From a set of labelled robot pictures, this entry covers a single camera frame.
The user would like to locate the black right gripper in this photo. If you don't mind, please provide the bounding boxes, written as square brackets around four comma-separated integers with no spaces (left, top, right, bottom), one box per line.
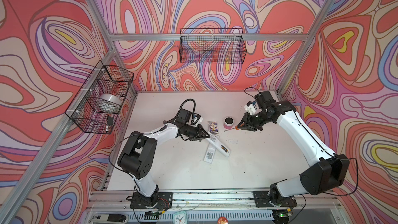
[237,110,273,131]

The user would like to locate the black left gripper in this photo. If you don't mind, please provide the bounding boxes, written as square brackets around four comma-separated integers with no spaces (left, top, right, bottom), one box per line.
[183,124,210,142]

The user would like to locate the white remote with coloured buttons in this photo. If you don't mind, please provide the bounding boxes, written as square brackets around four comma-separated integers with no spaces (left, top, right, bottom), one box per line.
[206,134,231,157]

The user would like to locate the white remote control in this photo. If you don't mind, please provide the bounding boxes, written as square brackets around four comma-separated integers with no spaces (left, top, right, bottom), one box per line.
[203,144,216,164]

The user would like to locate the orange handled screwdriver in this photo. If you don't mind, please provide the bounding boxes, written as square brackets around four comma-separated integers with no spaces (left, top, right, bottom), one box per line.
[225,125,242,132]

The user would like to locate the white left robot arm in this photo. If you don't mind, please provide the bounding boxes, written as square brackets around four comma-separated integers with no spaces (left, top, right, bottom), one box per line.
[117,109,209,198]

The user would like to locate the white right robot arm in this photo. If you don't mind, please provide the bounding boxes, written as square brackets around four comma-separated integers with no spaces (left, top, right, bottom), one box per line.
[237,91,350,202]

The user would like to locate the purple printed card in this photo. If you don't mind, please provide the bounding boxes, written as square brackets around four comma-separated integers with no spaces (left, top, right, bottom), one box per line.
[208,121,219,134]

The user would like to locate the pink round black-top pad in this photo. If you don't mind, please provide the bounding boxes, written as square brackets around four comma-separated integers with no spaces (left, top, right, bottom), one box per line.
[223,117,234,130]

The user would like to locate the small white clock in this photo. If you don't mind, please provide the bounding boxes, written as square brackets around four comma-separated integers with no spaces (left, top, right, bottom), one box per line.
[173,211,188,224]

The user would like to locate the white roll in basket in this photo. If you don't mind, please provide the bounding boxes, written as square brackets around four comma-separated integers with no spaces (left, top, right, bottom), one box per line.
[99,93,122,105]

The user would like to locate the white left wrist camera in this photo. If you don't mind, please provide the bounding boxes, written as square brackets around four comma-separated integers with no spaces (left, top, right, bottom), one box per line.
[191,114,203,126]

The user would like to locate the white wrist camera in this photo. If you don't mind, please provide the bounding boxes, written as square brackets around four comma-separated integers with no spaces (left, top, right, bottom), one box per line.
[244,101,258,116]
[191,114,203,126]

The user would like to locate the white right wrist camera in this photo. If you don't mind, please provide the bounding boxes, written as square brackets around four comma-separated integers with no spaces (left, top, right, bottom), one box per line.
[244,101,258,116]

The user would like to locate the black corrugated left cable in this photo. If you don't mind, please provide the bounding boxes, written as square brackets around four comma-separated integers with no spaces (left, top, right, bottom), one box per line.
[178,99,197,122]

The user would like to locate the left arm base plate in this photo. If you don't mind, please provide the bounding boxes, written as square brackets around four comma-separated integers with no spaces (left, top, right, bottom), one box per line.
[126,191,173,209]

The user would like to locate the black wire basket back wall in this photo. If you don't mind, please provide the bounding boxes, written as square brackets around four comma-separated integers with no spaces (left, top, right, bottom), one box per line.
[179,27,247,64]

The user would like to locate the black wire basket wall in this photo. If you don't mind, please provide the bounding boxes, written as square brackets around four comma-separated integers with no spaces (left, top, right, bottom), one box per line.
[65,61,134,134]
[179,27,247,64]

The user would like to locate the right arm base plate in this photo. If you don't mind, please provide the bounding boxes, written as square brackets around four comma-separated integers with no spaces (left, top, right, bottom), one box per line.
[250,189,297,208]

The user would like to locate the black wire basket left wall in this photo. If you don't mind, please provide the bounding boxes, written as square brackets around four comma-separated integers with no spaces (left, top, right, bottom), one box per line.
[65,61,134,134]

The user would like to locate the black white device front rail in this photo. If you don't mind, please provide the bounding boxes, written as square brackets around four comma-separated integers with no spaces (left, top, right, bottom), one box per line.
[90,214,128,224]

